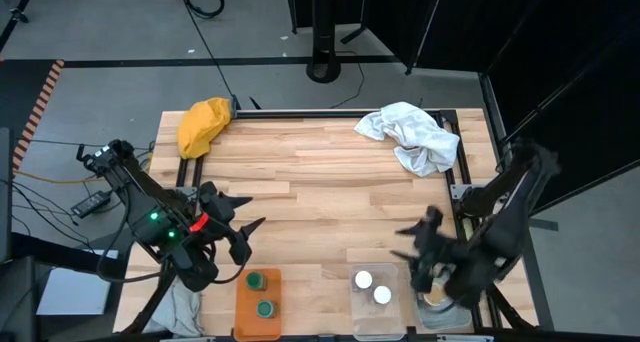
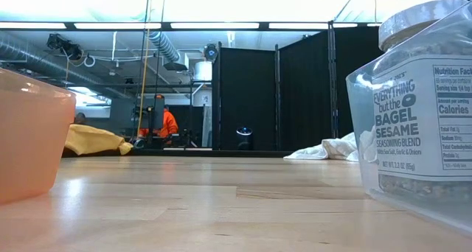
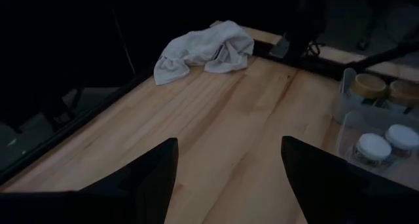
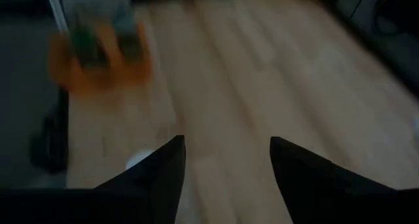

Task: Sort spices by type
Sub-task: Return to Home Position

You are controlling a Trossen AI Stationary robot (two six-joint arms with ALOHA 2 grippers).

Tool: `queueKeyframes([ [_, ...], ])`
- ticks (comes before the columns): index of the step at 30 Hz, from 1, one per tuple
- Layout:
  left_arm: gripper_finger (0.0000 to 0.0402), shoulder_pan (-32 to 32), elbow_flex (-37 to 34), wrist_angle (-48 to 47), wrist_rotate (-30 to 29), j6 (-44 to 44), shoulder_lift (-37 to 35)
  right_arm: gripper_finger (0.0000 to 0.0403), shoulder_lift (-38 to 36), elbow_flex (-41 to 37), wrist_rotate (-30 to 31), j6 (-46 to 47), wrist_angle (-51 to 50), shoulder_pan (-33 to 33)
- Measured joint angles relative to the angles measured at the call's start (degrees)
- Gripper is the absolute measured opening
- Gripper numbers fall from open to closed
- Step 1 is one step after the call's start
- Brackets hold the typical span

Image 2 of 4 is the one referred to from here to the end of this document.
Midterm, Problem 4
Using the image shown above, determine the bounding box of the orange plastic bin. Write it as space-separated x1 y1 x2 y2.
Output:
0 67 77 206

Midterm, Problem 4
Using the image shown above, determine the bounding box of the yellow cloth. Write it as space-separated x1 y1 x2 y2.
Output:
64 124 134 157

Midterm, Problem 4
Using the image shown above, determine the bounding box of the black ceiling-mounted device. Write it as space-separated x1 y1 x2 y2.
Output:
46 33 84 62

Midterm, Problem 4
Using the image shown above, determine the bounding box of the black monitor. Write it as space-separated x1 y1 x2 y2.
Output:
148 96 166 131

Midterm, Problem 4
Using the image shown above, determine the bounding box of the clear plastic bin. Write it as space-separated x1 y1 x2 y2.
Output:
345 0 472 239

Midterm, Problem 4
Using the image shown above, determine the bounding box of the white lid spice jar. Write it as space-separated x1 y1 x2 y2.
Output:
363 0 472 206

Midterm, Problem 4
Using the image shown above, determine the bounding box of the large black partition panel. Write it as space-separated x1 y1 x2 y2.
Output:
277 21 384 152

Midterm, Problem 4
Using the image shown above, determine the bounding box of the corrugated flexible duct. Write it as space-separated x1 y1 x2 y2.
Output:
148 30 182 63

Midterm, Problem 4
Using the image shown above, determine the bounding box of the silver ceiling duct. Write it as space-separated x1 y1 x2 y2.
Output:
0 32 131 99

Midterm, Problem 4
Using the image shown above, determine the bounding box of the round black fan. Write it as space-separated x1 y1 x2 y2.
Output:
203 43 220 63

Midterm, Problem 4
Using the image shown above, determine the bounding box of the white towel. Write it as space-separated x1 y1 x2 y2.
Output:
283 131 361 162

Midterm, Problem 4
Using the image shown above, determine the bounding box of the white cylinder tank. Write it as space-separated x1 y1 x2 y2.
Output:
193 60 213 82

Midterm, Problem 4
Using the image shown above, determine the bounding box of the hanging yellow cable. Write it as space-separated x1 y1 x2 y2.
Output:
136 26 152 137

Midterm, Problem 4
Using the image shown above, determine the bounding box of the ceiling light strip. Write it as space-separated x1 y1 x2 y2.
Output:
0 21 68 30
268 21 330 30
170 21 260 30
73 21 162 30

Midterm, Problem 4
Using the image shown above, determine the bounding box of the narrow black partition panel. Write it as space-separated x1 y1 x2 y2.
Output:
212 41 278 152

